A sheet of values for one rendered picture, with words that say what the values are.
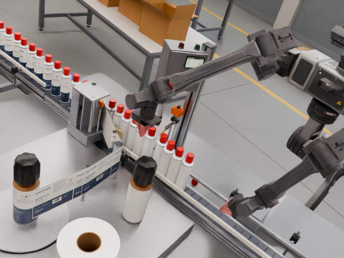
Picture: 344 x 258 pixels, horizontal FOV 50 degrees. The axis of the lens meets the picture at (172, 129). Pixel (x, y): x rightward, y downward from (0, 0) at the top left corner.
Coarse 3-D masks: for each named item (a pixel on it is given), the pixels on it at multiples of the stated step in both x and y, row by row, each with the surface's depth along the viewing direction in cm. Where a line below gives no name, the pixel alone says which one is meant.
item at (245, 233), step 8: (64, 104) 200; (176, 192) 167; (192, 192) 169; (184, 200) 164; (200, 200) 167; (208, 208) 164; (216, 208) 165; (208, 216) 160; (224, 216) 162; (216, 224) 158; (232, 224) 160; (240, 232) 157; (248, 232) 158; (256, 240) 156; (248, 248) 151; (264, 248) 153; (272, 256) 152; (280, 256) 152
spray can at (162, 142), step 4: (164, 136) 164; (160, 140) 165; (164, 140) 164; (156, 144) 167; (160, 144) 165; (164, 144) 166; (156, 148) 167; (160, 148) 166; (156, 152) 168; (160, 152) 167; (156, 156) 169; (160, 156) 169; (156, 160) 170
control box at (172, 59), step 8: (168, 40) 150; (176, 40) 152; (168, 48) 146; (176, 48) 146; (184, 48) 148; (192, 48) 150; (200, 48) 152; (160, 56) 155; (168, 56) 146; (176, 56) 146; (184, 56) 147; (200, 56) 149; (160, 64) 155; (168, 64) 148; (176, 64) 149; (160, 72) 155; (168, 72) 150; (176, 72) 151; (192, 88) 158
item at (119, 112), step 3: (117, 105) 175; (120, 105) 175; (123, 105) 176; (117, 108) 175; (120, 108) 174; (123, 108) 175; (117, 111) 176; (120, 111) 175; (114, 114) 177; (117, 114) 176; (120, 114) 176; (123, 114) 177; (114, 117) 177; (117, 117) 176; (120, 117) 176; (114, 120) 178; (117, 120) 177; (120, 120) 178; (114, 123) 179; (117, 123) 178; (117, 126) 179
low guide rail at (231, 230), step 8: (128, 152) 176; (160, 176) 168; (168, 184) 167; (184, 192) 163; (192, 200) 161; (200, 208) 160; (216, 216) 156; (224, 224) 154; (232, 232) 153; (240, 240) 152; (248, 240) 150; (256, 248) 148; (264, 256) 147
